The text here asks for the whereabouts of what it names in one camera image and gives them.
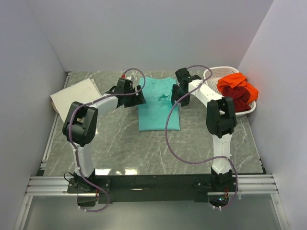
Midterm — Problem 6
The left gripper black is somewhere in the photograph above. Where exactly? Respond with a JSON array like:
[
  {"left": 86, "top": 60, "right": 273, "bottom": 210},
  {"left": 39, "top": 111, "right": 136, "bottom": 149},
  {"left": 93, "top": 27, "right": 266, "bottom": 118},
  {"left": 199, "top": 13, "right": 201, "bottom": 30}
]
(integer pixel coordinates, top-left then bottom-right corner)
[{"left": 124, "top": 86, "right": 146, "bottom": 108}]

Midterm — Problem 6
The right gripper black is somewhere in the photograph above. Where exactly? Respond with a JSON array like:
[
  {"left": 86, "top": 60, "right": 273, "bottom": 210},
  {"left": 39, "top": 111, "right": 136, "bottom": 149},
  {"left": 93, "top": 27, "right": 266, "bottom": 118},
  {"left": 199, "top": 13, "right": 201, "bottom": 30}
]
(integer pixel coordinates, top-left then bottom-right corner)
[{"left": 170, "top": 84, "right": 190, "bottom": 107}]

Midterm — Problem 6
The teal t shirt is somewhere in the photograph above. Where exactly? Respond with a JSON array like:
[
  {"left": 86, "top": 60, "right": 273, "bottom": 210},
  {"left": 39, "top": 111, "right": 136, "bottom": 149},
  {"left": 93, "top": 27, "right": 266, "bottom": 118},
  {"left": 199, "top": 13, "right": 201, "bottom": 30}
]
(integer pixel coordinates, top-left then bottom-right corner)
[{"left": 138, "top": 77, "right": 180, "bottom": 131}]

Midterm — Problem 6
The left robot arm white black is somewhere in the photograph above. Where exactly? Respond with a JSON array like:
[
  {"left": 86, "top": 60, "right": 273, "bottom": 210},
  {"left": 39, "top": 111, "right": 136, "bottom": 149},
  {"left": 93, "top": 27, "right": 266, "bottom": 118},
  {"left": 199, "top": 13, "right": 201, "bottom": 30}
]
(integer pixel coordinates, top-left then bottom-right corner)
[{"left": 62, "top": 78, "right": 146, "bottom": 193}]

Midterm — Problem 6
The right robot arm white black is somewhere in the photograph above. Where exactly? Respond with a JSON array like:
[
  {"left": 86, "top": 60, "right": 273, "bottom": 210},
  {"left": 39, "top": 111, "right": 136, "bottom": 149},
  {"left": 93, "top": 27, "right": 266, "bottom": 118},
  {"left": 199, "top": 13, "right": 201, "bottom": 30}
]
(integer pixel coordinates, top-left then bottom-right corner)
[{"left": 171, "top": 68, "right": 236, "bottom": 191}]

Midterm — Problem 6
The white plastic laundry basket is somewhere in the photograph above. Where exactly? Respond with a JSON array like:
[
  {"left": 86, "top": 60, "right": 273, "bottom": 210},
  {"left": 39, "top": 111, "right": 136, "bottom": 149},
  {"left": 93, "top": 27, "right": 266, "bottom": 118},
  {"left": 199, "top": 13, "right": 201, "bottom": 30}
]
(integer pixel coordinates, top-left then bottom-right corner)
[{"left": 206, "top": 66, "right": 256, "bottom": 117}]

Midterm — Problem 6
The folded cream t shirt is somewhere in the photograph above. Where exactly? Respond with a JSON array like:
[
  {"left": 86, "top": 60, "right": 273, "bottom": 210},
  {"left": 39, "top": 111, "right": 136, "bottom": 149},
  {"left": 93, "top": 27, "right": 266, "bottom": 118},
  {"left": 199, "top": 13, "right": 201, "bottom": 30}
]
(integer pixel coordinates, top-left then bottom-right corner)
[{"left": 50, "top": 79, "right": 102, "bottom": 122}]

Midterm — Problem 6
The orange t shirt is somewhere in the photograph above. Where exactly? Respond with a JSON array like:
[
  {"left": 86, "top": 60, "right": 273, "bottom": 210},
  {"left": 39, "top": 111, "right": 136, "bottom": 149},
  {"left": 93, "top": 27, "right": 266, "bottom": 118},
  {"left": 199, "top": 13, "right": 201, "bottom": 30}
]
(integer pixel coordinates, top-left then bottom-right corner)
[{"left": 216, "top": 72, "right": 259, "bottom": 104}]

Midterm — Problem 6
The dark red t shirt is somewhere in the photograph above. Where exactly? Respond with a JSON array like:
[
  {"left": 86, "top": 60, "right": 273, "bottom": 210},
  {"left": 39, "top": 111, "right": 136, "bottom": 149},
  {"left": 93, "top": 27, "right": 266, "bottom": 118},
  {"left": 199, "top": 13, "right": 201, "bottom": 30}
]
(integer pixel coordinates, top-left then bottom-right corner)
[{"left": 222, "top": 86, "right": 250, "bottom": 113}]

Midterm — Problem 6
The folded tan t shirt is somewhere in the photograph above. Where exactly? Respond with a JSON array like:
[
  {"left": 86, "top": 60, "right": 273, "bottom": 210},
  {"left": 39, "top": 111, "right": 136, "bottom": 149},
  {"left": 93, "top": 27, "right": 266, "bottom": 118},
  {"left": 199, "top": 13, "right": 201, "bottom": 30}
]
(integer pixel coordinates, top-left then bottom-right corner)
[{"left": 51, "top": 101, "right": 59, "bottom": 114}]

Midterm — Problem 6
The black base crossbar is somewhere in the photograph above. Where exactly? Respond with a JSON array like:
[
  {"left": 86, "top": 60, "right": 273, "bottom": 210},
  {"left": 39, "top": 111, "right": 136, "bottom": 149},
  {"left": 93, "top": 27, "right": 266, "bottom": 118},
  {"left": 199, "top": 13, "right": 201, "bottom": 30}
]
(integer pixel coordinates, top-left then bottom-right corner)
[{"left": 67, "top": 174, "right": 236, "bottom": 206}]

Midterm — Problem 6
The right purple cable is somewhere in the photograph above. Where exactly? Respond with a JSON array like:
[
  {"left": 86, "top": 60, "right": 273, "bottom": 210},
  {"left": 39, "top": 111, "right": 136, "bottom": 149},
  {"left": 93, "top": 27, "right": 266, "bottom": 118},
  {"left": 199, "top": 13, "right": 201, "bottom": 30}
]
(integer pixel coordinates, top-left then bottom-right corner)
[{"left": 165, "top": 65, "right": 239, "bottom": 210}]

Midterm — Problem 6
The purple cable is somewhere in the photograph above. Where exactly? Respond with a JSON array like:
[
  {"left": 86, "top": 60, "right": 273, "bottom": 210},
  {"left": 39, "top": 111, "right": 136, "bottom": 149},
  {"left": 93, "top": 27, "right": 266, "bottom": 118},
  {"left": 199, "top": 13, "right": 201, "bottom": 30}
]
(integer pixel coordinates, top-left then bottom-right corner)
[
  {"left": 68, "top": 68, "right": 145, "bottom": 213},
  {"left": 165, "top": 65, "right": 239, "bottom": 210}
]

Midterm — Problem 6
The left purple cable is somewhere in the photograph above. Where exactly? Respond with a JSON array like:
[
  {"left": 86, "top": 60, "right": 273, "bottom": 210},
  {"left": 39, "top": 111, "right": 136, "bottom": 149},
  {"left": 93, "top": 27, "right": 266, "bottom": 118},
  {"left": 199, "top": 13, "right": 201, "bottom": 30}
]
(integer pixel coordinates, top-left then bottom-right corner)
[{"left": 68, "top": 68, "right": 145, "bottom": 213}]

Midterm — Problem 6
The aluminium frame rail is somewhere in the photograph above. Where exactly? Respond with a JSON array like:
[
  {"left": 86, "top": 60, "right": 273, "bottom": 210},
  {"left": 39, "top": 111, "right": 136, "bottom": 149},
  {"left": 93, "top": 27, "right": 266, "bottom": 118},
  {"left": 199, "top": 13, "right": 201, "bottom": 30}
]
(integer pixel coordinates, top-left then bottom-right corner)
[{"left": 14, "top": 174, "right": 290, "bottom": 230}]

